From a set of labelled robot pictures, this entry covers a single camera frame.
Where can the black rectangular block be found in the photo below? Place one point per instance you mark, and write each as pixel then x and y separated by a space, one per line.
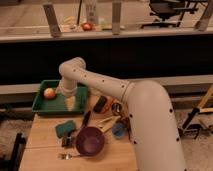
pixel 100 104

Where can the blue green sponge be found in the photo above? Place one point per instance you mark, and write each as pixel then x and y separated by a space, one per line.
pixel 65 128

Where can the orange apple in tray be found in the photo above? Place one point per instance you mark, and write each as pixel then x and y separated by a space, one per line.
pixel 49 93

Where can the black office chair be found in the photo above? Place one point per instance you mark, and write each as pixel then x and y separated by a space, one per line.
pixel 170 12

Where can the small metal cup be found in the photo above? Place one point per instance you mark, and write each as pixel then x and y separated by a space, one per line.
pixel 116 108

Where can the purple bowl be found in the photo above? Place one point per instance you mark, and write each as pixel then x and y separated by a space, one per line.
pixel 90 141

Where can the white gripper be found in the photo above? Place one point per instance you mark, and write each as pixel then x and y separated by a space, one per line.
pixel 68 89

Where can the silver fork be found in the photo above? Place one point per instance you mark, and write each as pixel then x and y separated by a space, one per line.
pixel 67 156

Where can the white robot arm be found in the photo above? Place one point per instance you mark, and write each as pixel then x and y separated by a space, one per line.
pixel 154 129

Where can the blue cup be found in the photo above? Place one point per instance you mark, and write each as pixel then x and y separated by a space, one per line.
pixel 118 130

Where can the cream wooden utensil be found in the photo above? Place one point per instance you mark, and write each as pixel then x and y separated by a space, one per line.
pixel 107 123

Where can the black spatula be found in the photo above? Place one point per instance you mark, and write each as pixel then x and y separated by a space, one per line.
pixel 68 139

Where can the orange carrot toy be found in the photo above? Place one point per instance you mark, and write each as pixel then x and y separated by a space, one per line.
pixel 107 106

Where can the black chair left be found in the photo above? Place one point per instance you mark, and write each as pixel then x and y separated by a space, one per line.
pixel 17 152

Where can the green plastic tray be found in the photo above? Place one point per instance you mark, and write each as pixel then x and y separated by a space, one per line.
pixel 57 106

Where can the red apple on shelf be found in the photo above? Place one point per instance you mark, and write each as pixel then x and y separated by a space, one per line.
pixel 87 26

